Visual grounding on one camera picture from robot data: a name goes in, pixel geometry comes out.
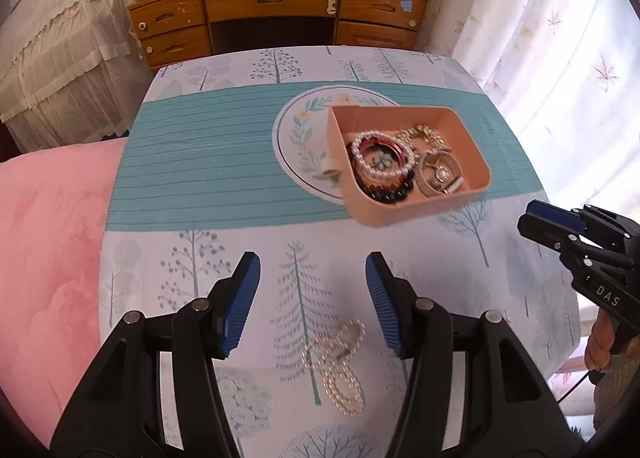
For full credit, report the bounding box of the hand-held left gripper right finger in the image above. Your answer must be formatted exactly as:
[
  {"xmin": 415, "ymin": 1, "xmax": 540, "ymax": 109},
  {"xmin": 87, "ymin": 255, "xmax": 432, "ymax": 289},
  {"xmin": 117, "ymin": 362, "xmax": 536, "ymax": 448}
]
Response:
[{"xmin": 365, "ymin": 251, "xmax": 581, "ymax": 458}]

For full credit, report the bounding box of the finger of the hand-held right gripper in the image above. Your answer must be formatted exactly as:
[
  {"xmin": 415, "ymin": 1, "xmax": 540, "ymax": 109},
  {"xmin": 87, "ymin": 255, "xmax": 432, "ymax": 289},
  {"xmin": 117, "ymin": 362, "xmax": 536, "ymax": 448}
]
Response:
[
  {"xmin": 517, "ymin": 199, "xmax": 593, "ymax": 259},
  {"xmin": 582, "ymin": 205, "xmax": 640, "ymax": 251}
]

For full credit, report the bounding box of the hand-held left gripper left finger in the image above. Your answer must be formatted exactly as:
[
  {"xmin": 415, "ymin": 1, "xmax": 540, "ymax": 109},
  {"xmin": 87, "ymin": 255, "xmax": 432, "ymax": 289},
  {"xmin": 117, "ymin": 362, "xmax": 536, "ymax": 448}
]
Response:
[{"xmin": 50, "ymin": 251, "xmax": 262, "ymax": 458}]

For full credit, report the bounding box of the pink plastic box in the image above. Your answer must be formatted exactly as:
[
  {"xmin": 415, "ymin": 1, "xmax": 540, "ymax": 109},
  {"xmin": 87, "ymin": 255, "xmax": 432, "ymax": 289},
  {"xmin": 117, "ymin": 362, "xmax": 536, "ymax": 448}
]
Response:
[{"xmin": 326, "ymin": 105, "xmax": 493, "ymax": 228}]

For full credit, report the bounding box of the pink wristband watch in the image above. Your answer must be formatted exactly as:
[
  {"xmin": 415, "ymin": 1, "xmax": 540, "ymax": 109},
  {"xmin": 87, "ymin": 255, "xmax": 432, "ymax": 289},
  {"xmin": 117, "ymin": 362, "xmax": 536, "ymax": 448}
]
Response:
[{"xmin": 415, "ymin": 151, "xmax": 471, "ymax": 198}]

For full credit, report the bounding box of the white pearl necklace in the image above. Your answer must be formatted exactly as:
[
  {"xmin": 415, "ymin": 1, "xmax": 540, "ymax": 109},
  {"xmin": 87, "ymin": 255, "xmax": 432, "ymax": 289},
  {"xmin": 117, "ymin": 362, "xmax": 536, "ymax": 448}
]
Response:
[{"xmin": 302, "ymin": 319, "xmax": 367, "ymax": 416}]

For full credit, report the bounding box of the black bead bracelet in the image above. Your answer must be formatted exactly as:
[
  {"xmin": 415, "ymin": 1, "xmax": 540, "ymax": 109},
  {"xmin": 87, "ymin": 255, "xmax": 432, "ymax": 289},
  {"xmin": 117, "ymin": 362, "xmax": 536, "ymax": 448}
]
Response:
[{"xmin": 357, "ymin": 173, "xmax": 418, "ymax": 203}]

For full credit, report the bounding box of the red string bracelet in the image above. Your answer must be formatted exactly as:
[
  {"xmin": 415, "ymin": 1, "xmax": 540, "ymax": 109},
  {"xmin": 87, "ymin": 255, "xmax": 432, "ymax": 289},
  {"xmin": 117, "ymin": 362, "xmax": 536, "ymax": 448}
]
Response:
[{"xmin": 355, "ymin": 135, "xmax": 416, "ymax": 189}]

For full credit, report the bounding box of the gold rhinestone hair claw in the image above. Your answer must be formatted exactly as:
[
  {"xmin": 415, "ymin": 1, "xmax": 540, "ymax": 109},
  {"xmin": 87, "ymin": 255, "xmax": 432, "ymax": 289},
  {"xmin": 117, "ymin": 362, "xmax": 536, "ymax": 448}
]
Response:
[{"xmin": 395, "ymin": 124, "xmax": 453, "ymax": 151}]

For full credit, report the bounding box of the white pearl bracelet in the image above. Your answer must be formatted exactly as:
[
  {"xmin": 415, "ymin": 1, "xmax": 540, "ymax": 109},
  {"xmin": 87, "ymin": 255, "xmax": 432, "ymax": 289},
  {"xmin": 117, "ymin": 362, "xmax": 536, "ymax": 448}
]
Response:
[{"xmin": 350, "ymin": 131, "xmax": 418, "ymax": 178}]

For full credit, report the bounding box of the person's right forearm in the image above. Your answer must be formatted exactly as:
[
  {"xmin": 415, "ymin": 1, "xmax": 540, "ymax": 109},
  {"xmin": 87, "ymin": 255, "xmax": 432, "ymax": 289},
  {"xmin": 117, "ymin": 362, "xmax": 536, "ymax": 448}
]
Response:
[{"xmin": 592, "ymin": 338, "xmax": 640, "ymax": 439}]

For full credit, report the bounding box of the person's right hand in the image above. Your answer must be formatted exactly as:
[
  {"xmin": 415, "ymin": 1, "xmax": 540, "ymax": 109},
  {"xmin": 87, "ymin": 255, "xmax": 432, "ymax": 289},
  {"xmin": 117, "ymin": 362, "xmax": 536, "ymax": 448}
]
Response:
[{"xmin": 584, "ymin": 315, "xmax": 618, "ymax": 371}]

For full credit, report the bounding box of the white floral curtain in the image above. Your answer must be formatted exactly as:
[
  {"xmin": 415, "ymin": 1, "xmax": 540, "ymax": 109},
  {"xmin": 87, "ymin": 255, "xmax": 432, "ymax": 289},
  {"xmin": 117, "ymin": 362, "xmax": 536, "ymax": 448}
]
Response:
[{"xmin": 417, "ymin": 0, "xmax": 640, "ymax": 319}]

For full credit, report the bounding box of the pink blanket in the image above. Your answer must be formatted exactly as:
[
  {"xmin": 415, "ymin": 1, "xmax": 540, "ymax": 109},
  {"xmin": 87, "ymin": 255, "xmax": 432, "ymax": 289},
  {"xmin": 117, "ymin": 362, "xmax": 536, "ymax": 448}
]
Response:
[{"xmin": 0, "ymin": 138, "xmax": 131, "ymax": 444}]

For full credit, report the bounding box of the wooden desk with drawers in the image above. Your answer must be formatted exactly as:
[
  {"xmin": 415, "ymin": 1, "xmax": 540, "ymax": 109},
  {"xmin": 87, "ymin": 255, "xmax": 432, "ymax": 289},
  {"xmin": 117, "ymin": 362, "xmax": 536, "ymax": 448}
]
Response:
[{"xmin": 126, "ymin": 0, "xmax": 432, "ymax": 75}]

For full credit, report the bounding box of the lace covered furniture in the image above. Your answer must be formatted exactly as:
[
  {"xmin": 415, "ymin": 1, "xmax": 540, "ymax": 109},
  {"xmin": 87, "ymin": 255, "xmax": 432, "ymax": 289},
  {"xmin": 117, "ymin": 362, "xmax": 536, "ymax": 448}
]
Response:
[{"xmin": 0, "ymin": 0, "xmax": 156, "ymax": 149}]

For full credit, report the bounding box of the black cable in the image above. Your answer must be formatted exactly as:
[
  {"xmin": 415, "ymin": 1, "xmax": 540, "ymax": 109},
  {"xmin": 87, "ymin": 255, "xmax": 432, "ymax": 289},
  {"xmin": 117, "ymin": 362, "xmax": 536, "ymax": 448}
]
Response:
[{"xmin": 552, "ymin": 370, "xmax": 598, "ymax": 409}]

